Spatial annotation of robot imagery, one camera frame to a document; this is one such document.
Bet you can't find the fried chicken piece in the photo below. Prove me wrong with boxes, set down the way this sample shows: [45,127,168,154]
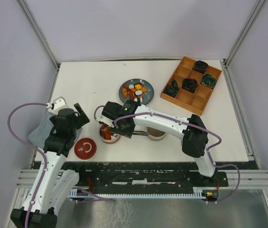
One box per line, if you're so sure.
[101,127,113,140]

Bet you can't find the red steel lunch bowl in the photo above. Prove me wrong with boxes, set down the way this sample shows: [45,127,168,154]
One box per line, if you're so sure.
[99,124,121,144]

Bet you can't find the beige lunch box bowl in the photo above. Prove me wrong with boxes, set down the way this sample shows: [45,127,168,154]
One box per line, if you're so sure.
[146,127,166,141]

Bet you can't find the blue ceramic food plate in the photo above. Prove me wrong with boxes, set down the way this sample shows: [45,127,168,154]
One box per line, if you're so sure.
[118,78,155,105]

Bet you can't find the wooden compartment tray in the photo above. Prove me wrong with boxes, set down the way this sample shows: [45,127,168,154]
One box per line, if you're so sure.
[160,57,222,116]

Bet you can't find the metal tongs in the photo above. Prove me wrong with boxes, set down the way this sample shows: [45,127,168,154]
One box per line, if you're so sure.
[112,130,149,138]

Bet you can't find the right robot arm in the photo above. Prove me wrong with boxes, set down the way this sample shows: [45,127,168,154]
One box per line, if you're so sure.
[113,102,222,186]

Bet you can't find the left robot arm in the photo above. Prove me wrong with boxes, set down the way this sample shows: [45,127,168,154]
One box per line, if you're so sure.
[10,98,90,228]

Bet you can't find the red lunch box lid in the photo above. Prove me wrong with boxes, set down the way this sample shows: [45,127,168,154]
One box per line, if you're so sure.
[74,138,97,160]

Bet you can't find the black white sushi roll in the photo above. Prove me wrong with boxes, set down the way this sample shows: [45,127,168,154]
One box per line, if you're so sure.
[134,96,143,103]

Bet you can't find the light blue cloth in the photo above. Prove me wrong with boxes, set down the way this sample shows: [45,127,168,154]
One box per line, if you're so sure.
[28,108,77,154]

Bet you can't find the blue rolled napkin left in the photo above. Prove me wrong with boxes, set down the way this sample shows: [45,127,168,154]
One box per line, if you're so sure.
[164,79,179,98]

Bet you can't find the orange black rolled napkin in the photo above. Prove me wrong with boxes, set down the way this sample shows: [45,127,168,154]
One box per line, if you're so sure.
[182,78,198,93]

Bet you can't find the green rolled napkin right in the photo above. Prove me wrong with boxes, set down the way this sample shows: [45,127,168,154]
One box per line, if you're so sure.
[201,74,217,89]

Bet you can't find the dark rolled napkin top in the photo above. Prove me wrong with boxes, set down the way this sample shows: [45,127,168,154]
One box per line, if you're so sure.
[193,60,208,74]

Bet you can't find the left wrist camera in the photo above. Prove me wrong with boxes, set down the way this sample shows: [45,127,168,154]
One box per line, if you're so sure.
[47,97,69,115]

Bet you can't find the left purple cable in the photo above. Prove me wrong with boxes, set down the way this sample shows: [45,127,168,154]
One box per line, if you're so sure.
[7,102,54,228]

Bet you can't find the purple cable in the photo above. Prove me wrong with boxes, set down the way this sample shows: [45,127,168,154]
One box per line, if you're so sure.
[7,102,54,228]
[93,105,240,204]

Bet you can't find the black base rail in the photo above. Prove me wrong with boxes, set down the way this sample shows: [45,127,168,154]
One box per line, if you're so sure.
[33,161,229,190]

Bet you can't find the white cable duct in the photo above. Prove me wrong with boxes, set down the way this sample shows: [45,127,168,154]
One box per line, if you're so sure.
[69,187,210,198]

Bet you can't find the right aluminium frame post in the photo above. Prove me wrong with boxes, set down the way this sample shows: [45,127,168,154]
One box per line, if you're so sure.
[223,0,267,68]

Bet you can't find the aluminium frame post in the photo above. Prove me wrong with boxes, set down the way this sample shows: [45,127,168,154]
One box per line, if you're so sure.
[16,0,60,69]
[223,0,267,68]

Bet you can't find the left aluminium frame post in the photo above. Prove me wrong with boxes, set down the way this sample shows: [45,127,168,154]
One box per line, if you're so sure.
[16,0,60,69]

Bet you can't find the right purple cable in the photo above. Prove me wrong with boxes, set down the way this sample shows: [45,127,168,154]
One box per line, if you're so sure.
[93,105,240,204]

